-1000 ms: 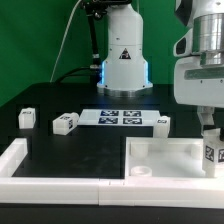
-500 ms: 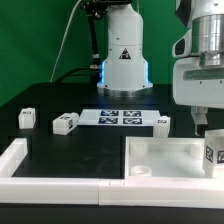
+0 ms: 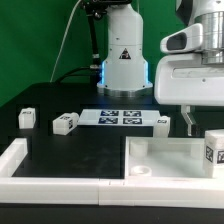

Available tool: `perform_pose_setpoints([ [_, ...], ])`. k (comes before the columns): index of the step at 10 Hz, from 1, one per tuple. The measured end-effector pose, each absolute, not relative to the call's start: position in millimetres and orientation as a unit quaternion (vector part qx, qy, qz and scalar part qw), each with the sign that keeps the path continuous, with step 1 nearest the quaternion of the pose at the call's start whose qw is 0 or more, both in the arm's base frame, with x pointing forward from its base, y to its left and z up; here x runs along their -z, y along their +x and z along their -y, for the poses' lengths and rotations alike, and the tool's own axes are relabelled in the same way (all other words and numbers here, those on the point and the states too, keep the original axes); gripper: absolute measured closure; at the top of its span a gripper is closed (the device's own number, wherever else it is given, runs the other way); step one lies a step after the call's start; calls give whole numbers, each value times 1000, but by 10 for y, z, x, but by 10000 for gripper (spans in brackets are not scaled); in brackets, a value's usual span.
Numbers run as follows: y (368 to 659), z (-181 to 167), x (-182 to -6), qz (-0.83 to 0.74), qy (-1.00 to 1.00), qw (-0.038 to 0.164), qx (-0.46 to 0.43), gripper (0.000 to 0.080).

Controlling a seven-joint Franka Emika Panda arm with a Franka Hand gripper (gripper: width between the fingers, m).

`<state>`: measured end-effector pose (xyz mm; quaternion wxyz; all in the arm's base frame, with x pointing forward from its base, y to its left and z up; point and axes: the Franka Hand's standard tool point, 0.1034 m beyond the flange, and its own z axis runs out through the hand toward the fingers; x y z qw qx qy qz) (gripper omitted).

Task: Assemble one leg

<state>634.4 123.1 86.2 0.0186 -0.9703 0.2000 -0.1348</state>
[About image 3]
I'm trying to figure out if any white cable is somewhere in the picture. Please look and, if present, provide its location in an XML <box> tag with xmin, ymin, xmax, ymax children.
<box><xmin>49</xmin><ymin>0</ymin><xmax>83</xmax><ymax>83</ymax></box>

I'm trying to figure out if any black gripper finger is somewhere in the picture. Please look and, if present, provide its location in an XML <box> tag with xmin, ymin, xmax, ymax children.
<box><xmin>181</xmin><ymin>105</ymin><xmax>200</xmax><ymax>137</ymax></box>

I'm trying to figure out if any black cable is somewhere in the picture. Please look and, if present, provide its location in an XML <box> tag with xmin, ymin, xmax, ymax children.
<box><xmin>56</xmin><ymin>66</ymin><xmax>101</xmax><ymax>84</ymax></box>

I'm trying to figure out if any white U-shaped obstacle fence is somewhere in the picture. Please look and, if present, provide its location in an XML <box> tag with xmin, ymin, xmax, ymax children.
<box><xmin>0</xmin><ymin>138</ymin><xmax>224</xmax><ymax>209</ymax></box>

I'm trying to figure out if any white base tag sheet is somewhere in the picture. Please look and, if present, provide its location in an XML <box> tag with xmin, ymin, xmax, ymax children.
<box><xmin>78</xmin><ymin>109</ymin><xmax>160</xmax><ymax>127</ymax></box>

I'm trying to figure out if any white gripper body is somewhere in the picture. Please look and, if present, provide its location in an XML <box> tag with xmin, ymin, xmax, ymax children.
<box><xmin>154</xmin><ymin>53</ymin><xmax>224</xmax><ymax>106</ymax></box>

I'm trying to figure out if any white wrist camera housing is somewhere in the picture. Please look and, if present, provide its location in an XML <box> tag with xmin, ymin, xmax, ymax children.
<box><xmin>160</xmin><ymin>23</ymin><xmax>203</xmax><ymax>54</ymax></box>

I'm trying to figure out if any white square table top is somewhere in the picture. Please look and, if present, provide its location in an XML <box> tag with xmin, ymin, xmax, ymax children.
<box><xmin>125</xmin><ymin>137</ymin><xmax>206</xmax><ymax>178</ymax></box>

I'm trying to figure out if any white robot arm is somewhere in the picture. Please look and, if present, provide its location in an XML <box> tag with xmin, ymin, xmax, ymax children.
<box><xmin>97</xmin><ymin>0</ymin><xmax>224</xmax><ymax>136</ymax></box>

